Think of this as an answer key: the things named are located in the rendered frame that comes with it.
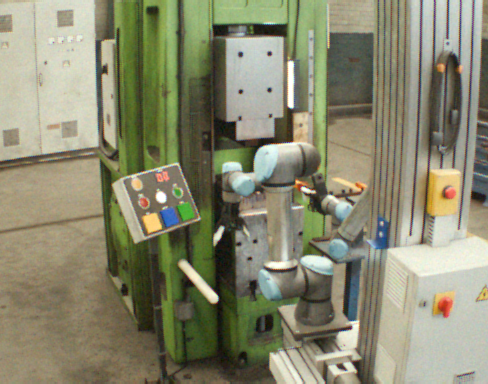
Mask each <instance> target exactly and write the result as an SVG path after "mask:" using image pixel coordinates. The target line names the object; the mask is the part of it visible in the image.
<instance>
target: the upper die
mask: <svg viewBox="0 0 488 384"><path fill-rule="evenodd" d="M214 130H216V131H218V132H222V133H223V134H225V135H227V136H229V137H230V138H231V139H233V140H252V139H261V138H270V137H274V118H263V119H252V120H242V121H241V120H239V121H231V122H226V121H224V120H222V119H220V118H216V117H215V116H214Z"/></svg>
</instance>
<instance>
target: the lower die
mask: <svg viewBox="0 0 488 384"><path fill-rule="evenodd" d="M252 206H253V207H254V208H253V209H259V208H266V191H263V194H259V195H257V192H252V193H251V194H250V195H248V196H241V204H240V205H239V210H240V211H241V210H253V209H252Z"/></svg>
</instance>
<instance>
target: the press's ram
mask: <svg viewBox="0 0 488 384"><path fill-rule="evenodd" d="M283 84H284V73H283V37H279V36H263V35H255V34H248V35H245V36H220V35H213V85H214V116H215V117H216V118H220V119H222V120H224V121H226V122H231V121H239V120H241V121H242V120H252V119H263V118H282V117H283Z"/></svg>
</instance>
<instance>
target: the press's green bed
mask: <svg viewBox="0 0 488 384"><path fill-rule="evenodd" d="M216 295H217V297H218V301H217V311H218V349H219V350H220V352H221V353H222V354H224V356H225V357H227V360H228V361H229V362H230V363H231V365H233V366H234V369H236V370H240V369H248V368H252V367H255V366H259V365H266V364H270V353H273V352H277V351H278V349H279V348H283V328H282V318H281V316H280V315H279V314H278V312H277V307H282V306H288V305H296V304H297V303H298V302H299V297H294V298H290V299H285V300H282V301H274V302H271V301H269V300H268V299H266V298H265V297H264V295H263V293H259V294H254V293H253V294H251V295H250V296H246V297H241V298H237V299H236V298H235V297H234V296H233V295H232V293H231V292H230V291H229V290H228V289H227V288H226V287H224V285H223V284H222V283H221V282H220V281H219V280H218V279H217V278H216Z"/></svg>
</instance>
